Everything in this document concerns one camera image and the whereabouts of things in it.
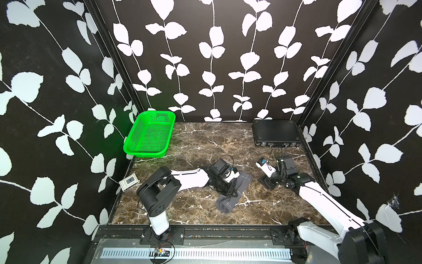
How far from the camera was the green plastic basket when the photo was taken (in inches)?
40.2

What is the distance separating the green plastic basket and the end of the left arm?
38 centimetres

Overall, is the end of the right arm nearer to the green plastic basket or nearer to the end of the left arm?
the end of the left arm

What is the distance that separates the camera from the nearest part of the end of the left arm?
700 millimetres
